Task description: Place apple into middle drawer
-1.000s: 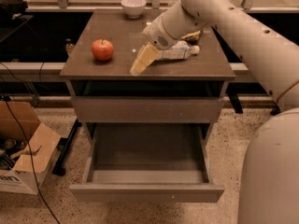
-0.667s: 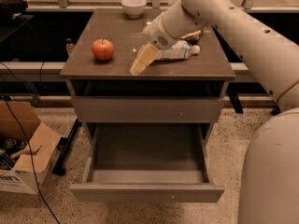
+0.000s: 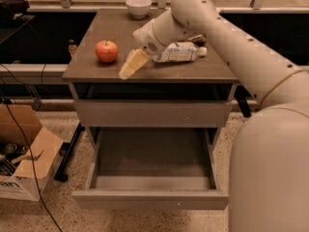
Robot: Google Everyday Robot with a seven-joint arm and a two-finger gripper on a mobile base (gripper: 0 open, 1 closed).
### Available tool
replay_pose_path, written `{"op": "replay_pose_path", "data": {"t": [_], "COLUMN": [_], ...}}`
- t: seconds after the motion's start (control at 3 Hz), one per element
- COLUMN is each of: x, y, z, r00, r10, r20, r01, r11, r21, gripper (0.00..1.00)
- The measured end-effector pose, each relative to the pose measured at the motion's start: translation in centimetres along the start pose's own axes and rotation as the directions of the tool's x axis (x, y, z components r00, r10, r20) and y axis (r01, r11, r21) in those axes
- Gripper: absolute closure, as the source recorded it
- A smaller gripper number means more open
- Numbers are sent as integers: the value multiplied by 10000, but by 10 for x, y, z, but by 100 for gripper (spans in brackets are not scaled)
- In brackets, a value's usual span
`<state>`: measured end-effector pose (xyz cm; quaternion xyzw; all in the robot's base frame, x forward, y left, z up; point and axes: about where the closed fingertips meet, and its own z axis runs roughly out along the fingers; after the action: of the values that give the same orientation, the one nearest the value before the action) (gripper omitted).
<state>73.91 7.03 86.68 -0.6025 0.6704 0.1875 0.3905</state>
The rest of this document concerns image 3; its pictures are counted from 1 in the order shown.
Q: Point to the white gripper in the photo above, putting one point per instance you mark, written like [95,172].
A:
[147,39]

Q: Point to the red apple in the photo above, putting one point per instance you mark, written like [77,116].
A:
[106,51]

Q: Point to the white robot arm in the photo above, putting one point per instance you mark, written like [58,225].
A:
[269,166]

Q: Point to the grey drawer cabinet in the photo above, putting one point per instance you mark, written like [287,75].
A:
[204,80]

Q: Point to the closed grey top drawer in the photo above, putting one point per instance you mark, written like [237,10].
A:
[152,114]

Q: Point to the open grey middle drawer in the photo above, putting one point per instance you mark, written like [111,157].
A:
[152,169]

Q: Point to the clear plastic water bottle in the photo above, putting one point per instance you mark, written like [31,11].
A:
[181,52]

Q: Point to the white ceramic bowl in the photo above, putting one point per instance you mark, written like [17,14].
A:
[138,8]

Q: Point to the brown chip bag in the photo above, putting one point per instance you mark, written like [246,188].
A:
[198,39]

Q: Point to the black table leg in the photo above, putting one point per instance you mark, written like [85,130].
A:
[66,152]

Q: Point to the black bag on desk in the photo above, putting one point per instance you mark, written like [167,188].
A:
[10,9]

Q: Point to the open cardboard box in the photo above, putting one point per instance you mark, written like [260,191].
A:
[34,150]

